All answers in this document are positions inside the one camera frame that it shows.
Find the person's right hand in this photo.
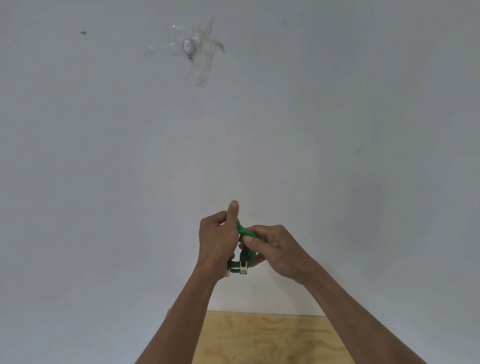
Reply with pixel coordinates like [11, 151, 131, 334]
[238, 224, 322, 286]

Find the person's left hand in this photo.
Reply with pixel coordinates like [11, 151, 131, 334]
[197, 199, 241, 283]

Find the green cable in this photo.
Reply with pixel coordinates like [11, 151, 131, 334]
[224, 223, 260, 279]

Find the person's left forearm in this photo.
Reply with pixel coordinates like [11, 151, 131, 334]
[134, 264, 220, 364]

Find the person's right forearm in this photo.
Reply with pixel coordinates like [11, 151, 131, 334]
[299, 264, 428, 364]

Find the taped wall hook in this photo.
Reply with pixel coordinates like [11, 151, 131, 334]
[149, 16, 226, 89]

